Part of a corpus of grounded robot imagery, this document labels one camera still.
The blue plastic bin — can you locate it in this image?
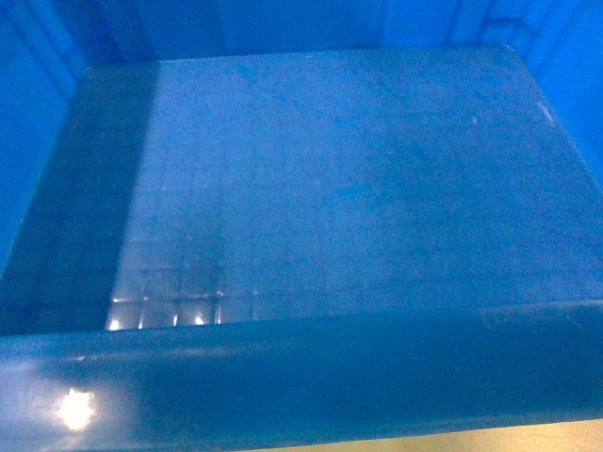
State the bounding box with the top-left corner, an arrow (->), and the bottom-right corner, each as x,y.
1,1 -> 602,451

